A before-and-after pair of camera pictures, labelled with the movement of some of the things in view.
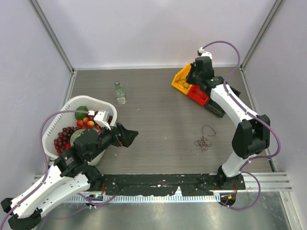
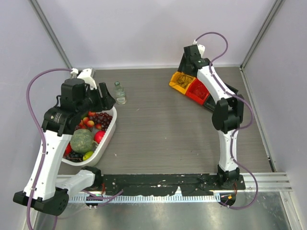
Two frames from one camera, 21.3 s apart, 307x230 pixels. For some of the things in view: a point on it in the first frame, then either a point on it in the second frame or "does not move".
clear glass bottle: [121, 93] does not move
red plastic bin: [195, 93] does not move
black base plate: [167, 184] does not move
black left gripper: [130, 134] → [108, 100]
